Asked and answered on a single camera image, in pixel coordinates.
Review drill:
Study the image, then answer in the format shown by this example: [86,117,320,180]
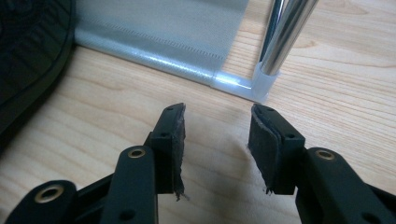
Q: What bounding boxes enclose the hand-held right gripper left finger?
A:
[144,102,188,201]

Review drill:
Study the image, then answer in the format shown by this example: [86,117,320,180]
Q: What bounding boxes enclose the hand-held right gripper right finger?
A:
[247,103,306,196]

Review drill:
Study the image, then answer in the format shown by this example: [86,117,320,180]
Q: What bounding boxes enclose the grey metal shoe rack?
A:
[74,0,320,105]

